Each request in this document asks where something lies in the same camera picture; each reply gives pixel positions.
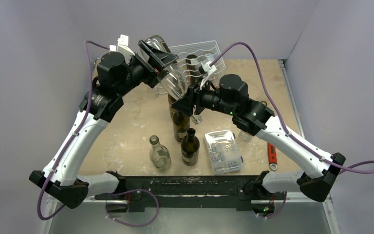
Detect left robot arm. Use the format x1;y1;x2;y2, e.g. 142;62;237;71
29;40;178;209

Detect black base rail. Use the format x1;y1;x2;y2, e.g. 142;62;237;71
94;175;285;214

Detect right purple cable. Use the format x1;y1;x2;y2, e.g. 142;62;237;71
206;42;374;175

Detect red handled adjustable wrench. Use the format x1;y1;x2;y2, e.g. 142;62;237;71
267;143;278;171

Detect short clear glass bottle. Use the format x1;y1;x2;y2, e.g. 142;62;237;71
149;135;171;172

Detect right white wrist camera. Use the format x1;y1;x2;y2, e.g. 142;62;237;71
198;61;217;90

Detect dark bottle lying in rack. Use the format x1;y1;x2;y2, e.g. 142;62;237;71
186;54;203;85

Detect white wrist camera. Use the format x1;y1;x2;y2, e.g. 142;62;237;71
198;61;217;90
109;34;135;57

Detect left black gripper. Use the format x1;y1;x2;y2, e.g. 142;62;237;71
116;40;177;96

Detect square clear liquor bottle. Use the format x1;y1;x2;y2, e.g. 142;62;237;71
239;130;253;142

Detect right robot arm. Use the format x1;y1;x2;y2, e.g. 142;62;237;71
172;74;346;202

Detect clear glass wine bottle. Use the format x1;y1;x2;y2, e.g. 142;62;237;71
145;35;187;117

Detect olive green wine bottle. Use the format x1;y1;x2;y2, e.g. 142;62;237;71
168;94;182;118

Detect clear plastic screw box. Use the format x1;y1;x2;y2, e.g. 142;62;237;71
205;130;243;176

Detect white wire wine rack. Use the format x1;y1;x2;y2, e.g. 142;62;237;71
169;40;226;79

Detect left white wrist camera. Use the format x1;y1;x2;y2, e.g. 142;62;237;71
109;34;135;57

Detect dark green wine bottle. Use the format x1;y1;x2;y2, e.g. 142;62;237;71
172;111;190;142

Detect small clear bottle in rack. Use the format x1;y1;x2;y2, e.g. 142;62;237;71
205;53;223;85

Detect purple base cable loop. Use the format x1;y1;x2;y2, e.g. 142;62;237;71
105;188;160;228

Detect dark brown wine bottle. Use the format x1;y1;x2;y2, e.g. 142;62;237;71
181;128;200;166

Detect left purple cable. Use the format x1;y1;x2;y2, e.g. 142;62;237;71
37;40;117;221

